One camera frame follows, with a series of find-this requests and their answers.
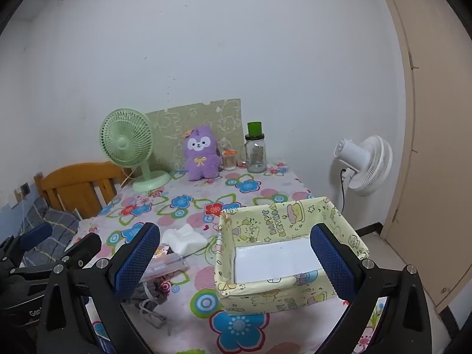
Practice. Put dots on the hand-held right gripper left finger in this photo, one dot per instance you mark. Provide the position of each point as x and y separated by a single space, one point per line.
134 261

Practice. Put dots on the green plastic cup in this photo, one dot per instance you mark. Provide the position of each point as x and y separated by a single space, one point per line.
254 128

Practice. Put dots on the green desk fan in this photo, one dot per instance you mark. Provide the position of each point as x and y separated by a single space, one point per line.
123 142

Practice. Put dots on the wall socket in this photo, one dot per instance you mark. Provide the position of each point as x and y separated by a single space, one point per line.
25 188

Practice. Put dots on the yellow cartoon storage box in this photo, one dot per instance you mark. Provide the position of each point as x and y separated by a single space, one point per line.
280 221

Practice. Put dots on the cartoon printed plastic packet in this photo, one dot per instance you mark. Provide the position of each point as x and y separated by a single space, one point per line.
169 263

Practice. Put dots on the white cloth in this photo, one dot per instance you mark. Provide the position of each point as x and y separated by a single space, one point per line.
184 239

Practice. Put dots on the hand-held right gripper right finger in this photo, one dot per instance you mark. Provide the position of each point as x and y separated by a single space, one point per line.
332 261

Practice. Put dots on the grey plaid pillow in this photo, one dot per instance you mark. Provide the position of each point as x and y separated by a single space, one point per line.
55 221

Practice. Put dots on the floral tablecloth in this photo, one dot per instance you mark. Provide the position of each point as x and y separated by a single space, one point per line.
236 188

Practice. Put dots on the beige wooden door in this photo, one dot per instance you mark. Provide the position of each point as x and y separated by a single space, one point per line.
435 155

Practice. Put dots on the wooden headboard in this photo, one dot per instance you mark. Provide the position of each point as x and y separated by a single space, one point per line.
73 184

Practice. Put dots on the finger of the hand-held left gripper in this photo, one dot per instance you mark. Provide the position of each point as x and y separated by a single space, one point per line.
86 245
37 234

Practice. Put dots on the cotton swab jar orange lid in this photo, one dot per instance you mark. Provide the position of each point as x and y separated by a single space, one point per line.
229 160

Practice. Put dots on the white standing fan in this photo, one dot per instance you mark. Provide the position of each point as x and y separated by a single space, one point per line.
368 166

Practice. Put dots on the green patterned board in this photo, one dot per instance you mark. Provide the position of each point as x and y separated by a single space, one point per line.
173 125

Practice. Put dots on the purple plush toy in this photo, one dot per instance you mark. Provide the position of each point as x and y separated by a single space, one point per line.
201 155

